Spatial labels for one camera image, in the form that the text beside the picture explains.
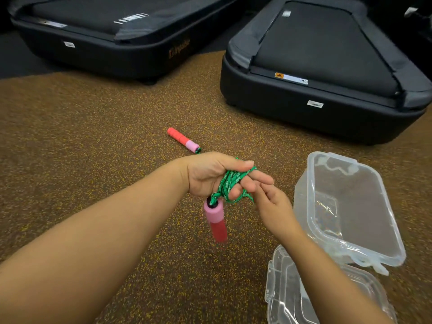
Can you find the clear plastic container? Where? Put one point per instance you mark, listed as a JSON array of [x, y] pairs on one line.
[[351, 205]]

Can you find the person's right forearm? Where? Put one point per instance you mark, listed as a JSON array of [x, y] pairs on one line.
[[324, 286]]

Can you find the black treadmill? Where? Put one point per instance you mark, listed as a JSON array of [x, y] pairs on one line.
[[111, 30], [320, 64]]

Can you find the clear plastic container lid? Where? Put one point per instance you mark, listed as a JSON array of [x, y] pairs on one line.
[[287, 300]]

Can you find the person's right fingers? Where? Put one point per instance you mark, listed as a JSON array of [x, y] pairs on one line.
[[265, 195]]

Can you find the person's left forearm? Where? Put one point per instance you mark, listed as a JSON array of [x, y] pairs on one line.
[[94, 246]]

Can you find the person's left hand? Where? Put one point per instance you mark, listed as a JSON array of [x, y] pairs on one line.
[[206, 173]]

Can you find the person's right hand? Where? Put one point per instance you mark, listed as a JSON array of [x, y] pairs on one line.
[[278, 214]]

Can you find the person's left thumb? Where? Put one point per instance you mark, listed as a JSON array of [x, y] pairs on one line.
[[238, 163]]

